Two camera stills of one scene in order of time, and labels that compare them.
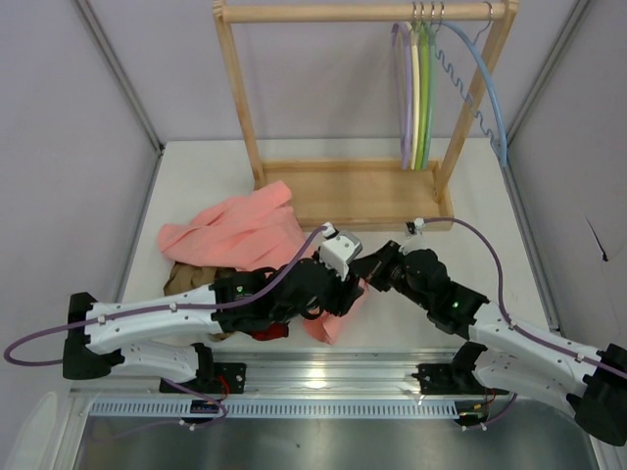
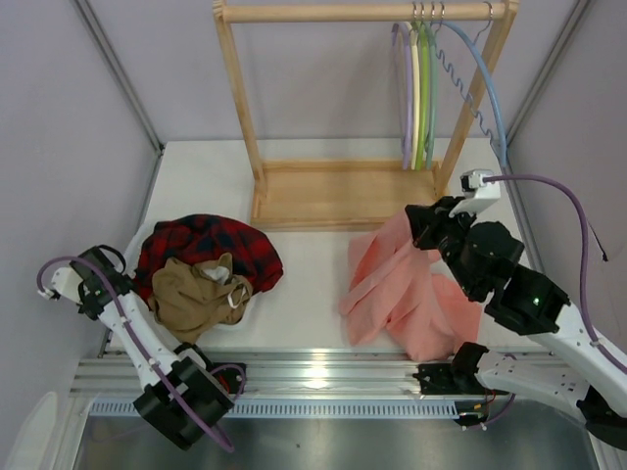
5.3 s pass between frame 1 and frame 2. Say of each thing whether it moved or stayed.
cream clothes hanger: stayed
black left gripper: moved
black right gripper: moved
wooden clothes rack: stayed
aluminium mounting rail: stayed
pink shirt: moved
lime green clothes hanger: stayed
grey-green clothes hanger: stayed
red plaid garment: moved
